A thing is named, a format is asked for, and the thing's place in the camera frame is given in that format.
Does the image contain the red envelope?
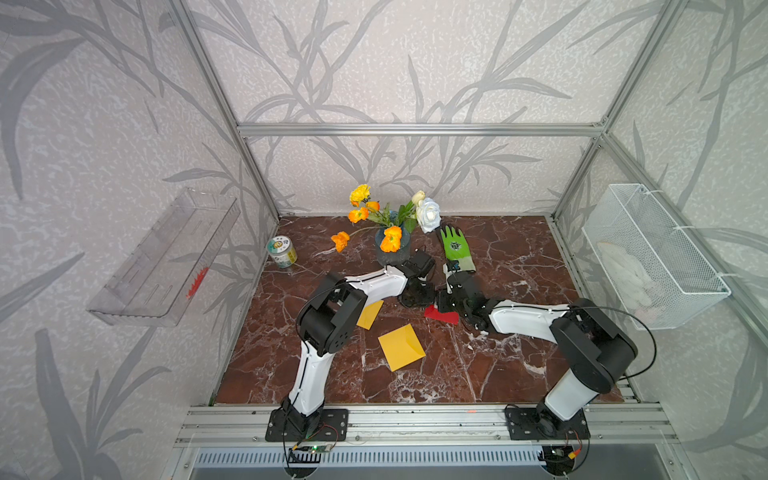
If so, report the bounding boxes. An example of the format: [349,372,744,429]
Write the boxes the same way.
[424,305,459,325]

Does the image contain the yellow envelope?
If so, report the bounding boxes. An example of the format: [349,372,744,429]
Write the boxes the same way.
[356,300,383,330]
[378,324,426,372]

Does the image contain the yellow envelope front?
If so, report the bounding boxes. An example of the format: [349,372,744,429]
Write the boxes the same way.
[378,324,426,372]

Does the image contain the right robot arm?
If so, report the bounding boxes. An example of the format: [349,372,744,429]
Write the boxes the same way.
[437,271,638,430]

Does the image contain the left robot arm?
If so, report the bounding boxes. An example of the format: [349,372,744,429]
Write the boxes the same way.
[281,251,435,422]

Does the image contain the blue glass vase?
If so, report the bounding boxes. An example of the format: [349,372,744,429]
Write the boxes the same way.
[374,227,411,267]

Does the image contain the green work glove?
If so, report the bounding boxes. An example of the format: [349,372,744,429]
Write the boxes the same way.
[440,225,476,272]

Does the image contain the artificial flower bouquet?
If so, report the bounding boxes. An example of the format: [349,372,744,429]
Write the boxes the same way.
[347,184,442,252]

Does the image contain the small tin can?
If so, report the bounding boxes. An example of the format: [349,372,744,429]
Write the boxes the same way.
[267,235,297,268]

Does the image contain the white cloth in basket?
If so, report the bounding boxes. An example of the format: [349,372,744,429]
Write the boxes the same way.
[597,242,655,313]

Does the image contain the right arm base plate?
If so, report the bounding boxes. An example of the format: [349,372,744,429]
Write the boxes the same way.
[504,403,591,441]

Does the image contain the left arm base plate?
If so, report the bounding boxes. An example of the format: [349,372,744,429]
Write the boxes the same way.
[265,408,349,442]

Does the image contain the white wire basket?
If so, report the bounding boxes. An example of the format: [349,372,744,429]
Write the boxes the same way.
[582,183,731,330]

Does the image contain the aluminium front rail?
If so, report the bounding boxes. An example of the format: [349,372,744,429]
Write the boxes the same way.
[174,403,680,448]

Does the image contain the clear plastic wall shelf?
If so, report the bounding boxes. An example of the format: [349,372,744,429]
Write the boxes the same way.
[86,188,241,327]

